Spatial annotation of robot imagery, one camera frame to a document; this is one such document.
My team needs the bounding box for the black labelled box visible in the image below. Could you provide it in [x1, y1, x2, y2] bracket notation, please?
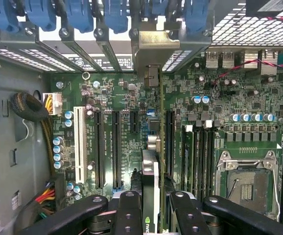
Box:
[245, 0, 283, 18]

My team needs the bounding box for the open grey PC case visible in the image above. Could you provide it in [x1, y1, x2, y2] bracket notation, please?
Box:
[0, 0, 283, 235]

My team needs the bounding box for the socket locking lever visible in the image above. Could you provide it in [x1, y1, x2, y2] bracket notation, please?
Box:
[266, 150, 282, 218]

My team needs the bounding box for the white power connector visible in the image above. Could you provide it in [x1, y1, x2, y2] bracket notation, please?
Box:
[42, 92, 63, 116]

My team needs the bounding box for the coloured power wire bundle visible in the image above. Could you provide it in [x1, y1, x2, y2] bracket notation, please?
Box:
[15, 185, 56, 235]

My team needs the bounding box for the black sleeved power cable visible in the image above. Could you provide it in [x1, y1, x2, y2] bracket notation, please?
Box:
[9, 91, 56, 177]

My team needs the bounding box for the metal slot blank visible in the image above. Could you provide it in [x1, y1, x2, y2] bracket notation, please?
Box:
[35, 39, 80, 73]
[61, 39, 101, 73]
[95, 39, 123, 73]

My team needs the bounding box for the metal port block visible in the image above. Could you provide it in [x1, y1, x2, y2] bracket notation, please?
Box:
[260, 48, 279, 76]
[236, 48, 260, 69]

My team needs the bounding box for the short PCIe expansion slot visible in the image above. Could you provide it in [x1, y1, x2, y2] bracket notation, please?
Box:
[130, 110, 140, 134]

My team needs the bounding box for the metal USB port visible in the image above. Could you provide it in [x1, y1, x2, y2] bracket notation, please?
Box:
[221, 50, 236, 69]
[205, 50, 221, 69]

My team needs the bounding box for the black main power connector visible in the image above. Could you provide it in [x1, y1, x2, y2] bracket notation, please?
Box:
[46, 173, 66, 212]

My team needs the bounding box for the white PCI expansion slot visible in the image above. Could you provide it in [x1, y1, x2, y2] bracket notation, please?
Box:
[73, 105, 88, 185]

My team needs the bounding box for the long PCIe expansion slot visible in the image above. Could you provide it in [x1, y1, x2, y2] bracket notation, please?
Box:
[165, 109, 175, 178]
[111, 110, 122, 190]
[94, 110, 106, 189]

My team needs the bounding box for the blue slot bracket clip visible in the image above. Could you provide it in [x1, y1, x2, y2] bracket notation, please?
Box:
[0, 0, 19, 33]
[143, 0, 169, 18]
[101, 0, 129, 34]
[24, 0, 57, 32]
[182, 0, 212, 35]
[64, 0, 95, 34]

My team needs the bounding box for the installed RAM stick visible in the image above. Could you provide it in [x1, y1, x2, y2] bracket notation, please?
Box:
[182, 124, 195, 196]

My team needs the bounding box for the CPU socket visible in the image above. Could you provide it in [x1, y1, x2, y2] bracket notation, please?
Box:
[214, 149, 282, 217]

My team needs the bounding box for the green motherboard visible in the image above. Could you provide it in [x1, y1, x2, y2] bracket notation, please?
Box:
[49, 47, 283, 235]

